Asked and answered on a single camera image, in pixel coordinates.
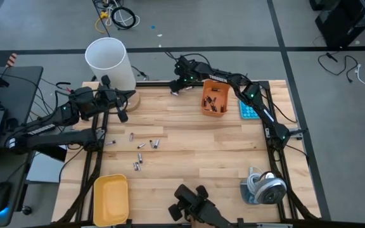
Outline blue calculator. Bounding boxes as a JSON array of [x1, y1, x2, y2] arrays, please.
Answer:
[[238, 99, 262, 121]]

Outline black computer mouse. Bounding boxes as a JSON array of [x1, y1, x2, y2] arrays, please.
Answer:
[[0, 180, 13, 214]]

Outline white box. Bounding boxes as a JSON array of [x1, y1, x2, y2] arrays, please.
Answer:
[[25, 151, 68, 185]]

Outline small black device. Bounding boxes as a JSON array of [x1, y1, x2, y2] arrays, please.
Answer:
[[4, 117, 19, 132]]

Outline black cable coil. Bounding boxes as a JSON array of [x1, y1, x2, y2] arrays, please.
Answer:
[[110, 6, 138, 31]]

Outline black aluminium rig frame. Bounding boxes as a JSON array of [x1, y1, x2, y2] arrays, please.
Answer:
[[54, 79, 323, 228]]

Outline person's hand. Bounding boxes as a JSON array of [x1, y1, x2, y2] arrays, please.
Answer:
[[188, 219, 217, 228]]

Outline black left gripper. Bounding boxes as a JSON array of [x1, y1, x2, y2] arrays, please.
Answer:
[[96, 74, 137, 124]]

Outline black leader arm handle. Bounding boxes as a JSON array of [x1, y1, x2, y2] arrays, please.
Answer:
[[167, 183, 234, 228]]

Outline white lamp with wooden base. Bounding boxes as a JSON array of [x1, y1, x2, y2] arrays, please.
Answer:
[[84, 36, 141, 113]]

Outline black desk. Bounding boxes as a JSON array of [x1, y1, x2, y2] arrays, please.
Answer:
[[0, 65, 44, 149]]

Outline yellow cable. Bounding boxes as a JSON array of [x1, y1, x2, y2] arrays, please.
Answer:
[[94, 10, 111, 34]]

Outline orange plastic bin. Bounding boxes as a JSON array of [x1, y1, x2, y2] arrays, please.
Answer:
[[200, 79, 231, 118]]

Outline black hooked cable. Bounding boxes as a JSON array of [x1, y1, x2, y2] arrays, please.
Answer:
[[55, 81, 73, 92]]

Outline black floor cable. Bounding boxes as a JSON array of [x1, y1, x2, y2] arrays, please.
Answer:
[[317, 51, 360, 84]]

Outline yellow plastic bin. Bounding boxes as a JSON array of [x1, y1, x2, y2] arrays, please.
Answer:
[[92, 173, 131, 228]]

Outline orange black striped marker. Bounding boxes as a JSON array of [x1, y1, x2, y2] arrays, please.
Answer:
[[5, 52, 18, 68]]

